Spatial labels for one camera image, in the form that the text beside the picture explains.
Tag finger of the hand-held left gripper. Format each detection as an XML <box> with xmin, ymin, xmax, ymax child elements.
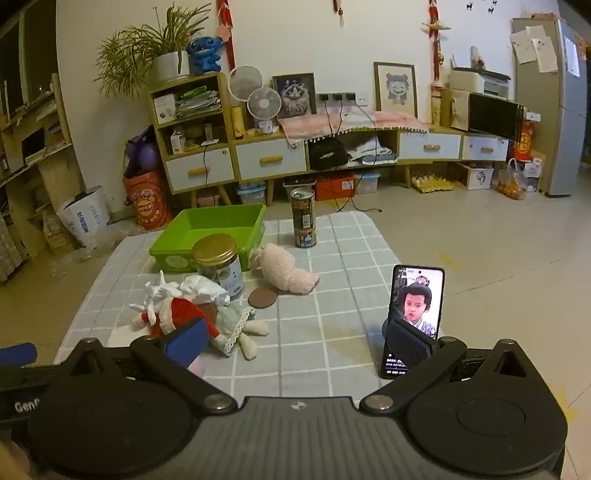
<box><xmin>0</xmin><ymin>342</ymin><xmax>38</xmax><ymax>367</ymax></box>

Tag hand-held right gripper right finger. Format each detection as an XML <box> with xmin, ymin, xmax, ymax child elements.
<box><xmin>359</xmin><ymin>318</ymin><xmax>536</xmax><ymax>414</ymax></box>

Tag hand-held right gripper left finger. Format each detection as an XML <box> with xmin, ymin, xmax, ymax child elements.
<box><xmin>65</xmin><ymin>318</ymin><xmax>237</xmax><ymax>414</ymax></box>

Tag red dress doll white bonnet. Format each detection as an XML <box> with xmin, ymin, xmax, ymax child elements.
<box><xmin>130</xmin><ymin>276</ymin><xmax>230</xmax><ymax>340</ymax></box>

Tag light blue dress doll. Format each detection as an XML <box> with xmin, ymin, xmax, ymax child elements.
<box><xmin>210</xmin><ymin>305</ymin><xmax>270</xmax><ymax>361</ymax></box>

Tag white plush toy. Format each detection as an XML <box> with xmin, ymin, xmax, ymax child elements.
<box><xmin>143</xmin><ymin>271</ymin><xmax>185</xmax><ymax>305</ymax></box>

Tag pink plush toy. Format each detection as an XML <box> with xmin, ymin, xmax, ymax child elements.
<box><xmin>249</xmin><ymin>243</ymin><xmax>320</xmax><ymax>295</ymax></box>

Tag green plastic bin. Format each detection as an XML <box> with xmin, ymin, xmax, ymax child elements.
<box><xmin>148</xmin><ymin>203</ymin><xmax>267</xmax><ymax>274</ymax></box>

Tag black smartphone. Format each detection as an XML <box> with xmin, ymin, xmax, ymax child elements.
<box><xmin>379</xmin><ymin>264</ymin><xmax>445</xmax><ymax>380</ymax></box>

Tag glass jar gold lid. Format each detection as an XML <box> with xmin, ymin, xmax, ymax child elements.
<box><xmin>191</xmin><ymin>234</ymin><xmax>245</xmax><ymax>302</ymax></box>

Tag brown round coaster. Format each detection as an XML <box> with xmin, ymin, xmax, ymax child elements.
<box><xmin>248</xmin><ymin>286</ymin><xmax>278</xmax><ymax>308</ymax></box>

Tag grey checked mat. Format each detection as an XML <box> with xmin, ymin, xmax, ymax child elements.
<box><xmin>54</xmin><ymin>210</ymin><xmax>407</xmax><ymax>409</ymax></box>

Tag patterned curtain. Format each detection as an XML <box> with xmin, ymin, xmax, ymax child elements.
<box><xmin>0</xmin><ymin>215</ymin><xmax>28</xmax><ymax>283</ymax></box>

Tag orange printed bag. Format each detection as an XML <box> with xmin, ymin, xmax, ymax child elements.
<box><xmin>122</xmin><ymin>170</ymin><xmax>172</xmax><ymax>232</ymax></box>

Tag white printed sack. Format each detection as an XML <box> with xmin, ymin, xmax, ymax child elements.
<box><xmin>57</xmin><ymin>185</ymin><xmax>112</xmax><ymax>247</ymax></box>

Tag tall printed snack can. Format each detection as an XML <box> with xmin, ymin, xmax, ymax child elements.
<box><xmin>291</xmin><ymin>187</ymin><xmax>318</xmax><ymax>249</ymax></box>

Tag egg tray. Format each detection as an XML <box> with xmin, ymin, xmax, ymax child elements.
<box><xmin>410</xmin><ymin>172</ymin><xmax>455</xmax><ymax>193</ymax></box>

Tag clear box blue lid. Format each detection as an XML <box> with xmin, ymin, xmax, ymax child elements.
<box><xmin>237</xmin><ymin>181</ymin><xmax>269</xmax><ymax>205</ymax></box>

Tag clear storage box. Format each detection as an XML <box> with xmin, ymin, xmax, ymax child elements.
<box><xmin>353</xmin><ymin>171</ymin><xmax>382</xmax><ymax>195</ymax></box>

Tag orange storage box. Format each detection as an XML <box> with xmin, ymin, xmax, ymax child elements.
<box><xmin>315</xmin><ymin>174</ymin><xmax>356</xmax><ymax>202</ymax></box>

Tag wooden shelf cabinet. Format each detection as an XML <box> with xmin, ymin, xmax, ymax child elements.
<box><xmin>148</xmin><ymin>73</ymin><xmax>237</xmax><ymax>206</ymax></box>

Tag white printed storage cube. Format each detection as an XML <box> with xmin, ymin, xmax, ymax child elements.
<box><xmin>463</xmin><ymin>162</ymin><xmax>496</xmax><ymax>191</ymax></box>

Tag wooden bookshelf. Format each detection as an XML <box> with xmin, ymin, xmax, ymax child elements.
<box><xmin>0</xmin><ymin>74</ymin><xmax>86</xmax><ymax>257</ymax></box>

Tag plastic bag of oranges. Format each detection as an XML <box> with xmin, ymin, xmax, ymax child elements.
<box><xmin>498</xmin><ymin>158</ymin><xmax>528</xmax><ymax>200</ymax></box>

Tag purple bag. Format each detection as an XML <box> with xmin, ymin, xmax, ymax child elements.
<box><xmin>124</xmin><ymin>126</ymin><xmax>160</xmax><ymax>178</ymax></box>

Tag folded white clothes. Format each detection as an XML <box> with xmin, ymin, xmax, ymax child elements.
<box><xmin>346</xmin><ymin>134</ymin><xmax>399</xmax><ymax>166</ymax></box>

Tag long wooden drawer cabinet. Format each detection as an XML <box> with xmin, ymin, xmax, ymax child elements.
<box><xmin>233</xmin><ymin>122</ymin><xmax>513</xmax><ymax>190</ymax></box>

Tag black bag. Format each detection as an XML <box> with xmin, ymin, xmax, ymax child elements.
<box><xmin>308</xmin><ymin>138</ymin><xmax>348</xmax><ymax>171</ymax></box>

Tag red yellow printed bag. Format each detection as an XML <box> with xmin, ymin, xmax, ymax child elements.
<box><xmin>514</xmin><ymin>119</ymin><xmax>537</xmax><ymax>161</ymax></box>

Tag white cardboard box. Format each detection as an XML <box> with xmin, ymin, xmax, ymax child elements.
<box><xmin>154</xmin><ymin>93</ymin><xmax>177</xmax><ymax>124</ymax></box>

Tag pink cloth runner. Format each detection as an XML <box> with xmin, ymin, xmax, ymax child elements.
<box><xmin>277</xmin><ymin>110</ymin><xmax>429</xmax><ymax>146</ymax></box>

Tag brown cardboard box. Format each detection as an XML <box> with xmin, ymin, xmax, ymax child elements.
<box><xmin>440</xmin><ymin>87</ymin><xmax>471</xmax><ymax>131</ymax></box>

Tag stack of newspapers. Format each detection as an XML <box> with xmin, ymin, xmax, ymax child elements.
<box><xmin>174</xmin><ymin>87</ymin><xmax>221</xmax><ymax>119</ymax></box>

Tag black flat panel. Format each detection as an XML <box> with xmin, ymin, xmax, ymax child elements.
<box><xmin>468</xmin><ymin>92</ymin><xmax>527</xmax><ymax>142</ymax></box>

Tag small white fan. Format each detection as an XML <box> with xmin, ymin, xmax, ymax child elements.
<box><xmin>247</xmin><ymin>87</ymin><xmax>282</xmax><ymax>134</ymax></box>

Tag framed cartoon girl drawing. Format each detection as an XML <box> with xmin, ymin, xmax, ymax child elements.
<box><xmin>374</xmin><ymin>61</ymin><xmax>419</xmax><ymax>118</ymax></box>

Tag grey refrigerator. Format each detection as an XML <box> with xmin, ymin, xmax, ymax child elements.
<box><xmin>510</xmin><ymin>17</ymin><xmax>591</xmax><ymax>198</ymax></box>

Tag large white fan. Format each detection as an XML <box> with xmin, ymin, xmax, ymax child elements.
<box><xmin>228</xmin><ymin>65</ymin><xmax>264</xmax><ymax>100</ymax></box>

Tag white printer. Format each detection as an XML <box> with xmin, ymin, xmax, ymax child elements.
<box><xmin>450</xmin><ymin>68</ymin><xmax>513</xmax><ymax>101</ymax></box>

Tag framed cat picture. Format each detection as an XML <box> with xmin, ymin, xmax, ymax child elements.
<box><xmin>272</xmin><ymin>72</ymin><xmax>318</xmax><ymax>118</ymax></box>

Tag potted green plant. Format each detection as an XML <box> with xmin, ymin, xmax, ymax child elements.
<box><xmin>95</xmin><ymin>2</ymin><xmax>213</xmax><ymax>97</ymax></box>

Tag blue plush figure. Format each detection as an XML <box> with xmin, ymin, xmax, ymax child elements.
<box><xmin>186</xmin><ymin>36</ymin><xmax>226</xmax><ymax>77</ymax></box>

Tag red hanging ornament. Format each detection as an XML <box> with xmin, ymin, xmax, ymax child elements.
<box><xmin>422</xmin><ymin>0</ymin><xmax>451</xmax><ymax>80</ymax></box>
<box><xmin>216</xmin><ymin>0</ymin><xmax>237</xmax><ymax>71</ymax></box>

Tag white wall socket strip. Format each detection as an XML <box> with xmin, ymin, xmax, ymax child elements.
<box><xmin>318</xmin><ymin>92</ymin><xmax>369</xmax><ymax>106</ymax></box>

